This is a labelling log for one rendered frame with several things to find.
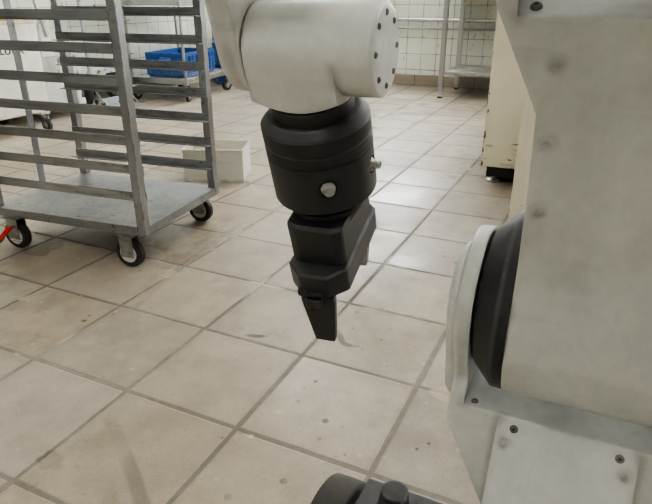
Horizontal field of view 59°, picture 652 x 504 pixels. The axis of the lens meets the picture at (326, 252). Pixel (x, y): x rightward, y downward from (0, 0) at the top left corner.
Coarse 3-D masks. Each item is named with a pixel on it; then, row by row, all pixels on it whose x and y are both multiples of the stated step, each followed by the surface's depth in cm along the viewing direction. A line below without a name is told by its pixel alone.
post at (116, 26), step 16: (112, 0) 159; (112, 16) 161; (112, 32) 163; (112, 48) 165; (128, 64) 168; (128, 80) 169; (128, 96) 170; (128, 112) 171; (128, 128) 174; (128, 144) 176; (128, 160) 178; (144, 192) 184; (144, 208) 185; (144, 224) 186
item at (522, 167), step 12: (528, 96) 195; (528, 108) 197; (528, 120) 198; (528, 132) 199; (528, 144) 201; (516, 156) 206; (528, 156) 202; (516, 168) 205; (528, 168) 204; (516, 180) 207; (516, 192) 209; (516, 204) 210
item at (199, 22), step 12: (192, 0) 199; (204, 12) 202; (204, 24) 203; (204, 36) 204; (204, 48) 205; (204, 60) 206; (204, 72) 208; (204, 84) 210; (204, 108) 213; (204, 132) 217; (216, 168) 224; (216, 180) 226; (216, 192) 227
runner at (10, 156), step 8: (0, 152) 198; (8, 152) 197; (8, 160) 199; (16, 160) 197; (24, 160) 196; (32, 160) 195; (40, 160) 194; (48, 160) 193; (56, 160) 192; (64, 160) 190; (72, 160) 189; (80, 160) 188; (88, 160) 187; (80, 168) 190; (88, 168) 188; (96, 168) 187; (104, 168) 186; (112, 168) 185; (120, 168) 184; (128, 168) 183
